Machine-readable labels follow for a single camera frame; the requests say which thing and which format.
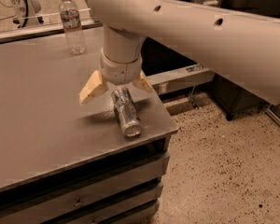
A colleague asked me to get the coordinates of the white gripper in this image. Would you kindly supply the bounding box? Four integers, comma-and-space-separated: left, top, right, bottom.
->
79, 49, 153, 105

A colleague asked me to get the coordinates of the silver blue redbull can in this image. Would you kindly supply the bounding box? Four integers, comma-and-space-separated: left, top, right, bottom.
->
111, 87, 142, 137

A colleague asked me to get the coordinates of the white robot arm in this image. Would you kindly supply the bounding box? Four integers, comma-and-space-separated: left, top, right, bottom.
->
86, 0, 280, 107

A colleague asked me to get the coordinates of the grey lower metal beam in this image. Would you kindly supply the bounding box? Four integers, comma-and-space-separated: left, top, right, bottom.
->
147, 64, 215, 95

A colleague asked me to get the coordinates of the clear plastic water bottle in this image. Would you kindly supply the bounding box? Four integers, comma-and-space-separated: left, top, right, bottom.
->
59, 0, 86, 55

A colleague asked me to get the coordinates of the grey cabinet with drawers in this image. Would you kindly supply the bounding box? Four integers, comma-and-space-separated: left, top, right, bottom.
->
0, 28, 176, 224

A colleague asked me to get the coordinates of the dark cabinet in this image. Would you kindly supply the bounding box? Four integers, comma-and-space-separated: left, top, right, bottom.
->
209, 0, 280, 121

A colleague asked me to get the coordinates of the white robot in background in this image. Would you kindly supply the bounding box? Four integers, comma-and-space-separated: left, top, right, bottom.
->
9, 0, 41, 28

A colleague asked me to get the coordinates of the grey metal frame rail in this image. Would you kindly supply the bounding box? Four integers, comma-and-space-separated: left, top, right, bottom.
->
0, 0, 223, 46

